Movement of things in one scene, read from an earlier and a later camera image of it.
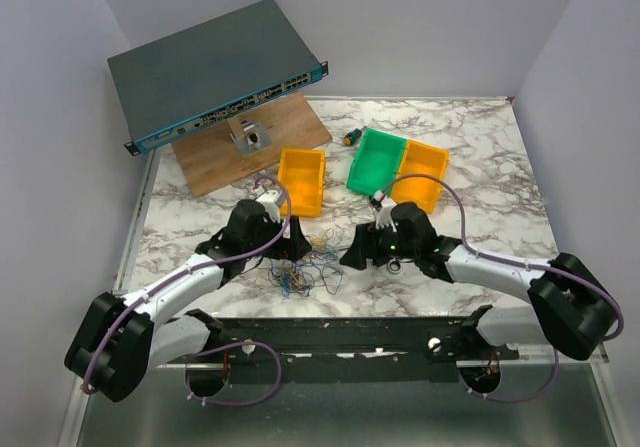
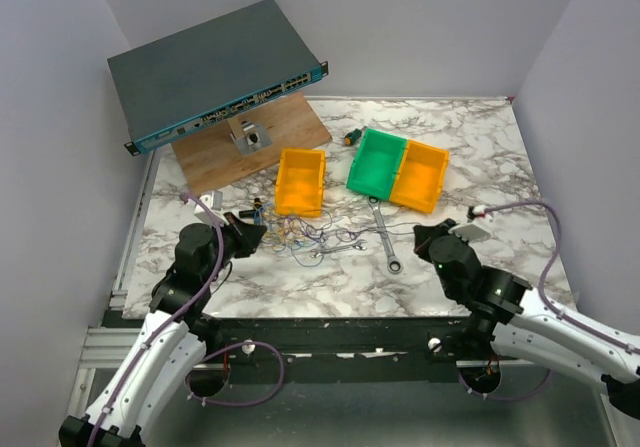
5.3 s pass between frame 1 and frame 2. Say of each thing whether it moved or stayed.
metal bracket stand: stayed
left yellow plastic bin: stayed
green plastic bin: stayed
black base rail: stayed
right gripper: moved
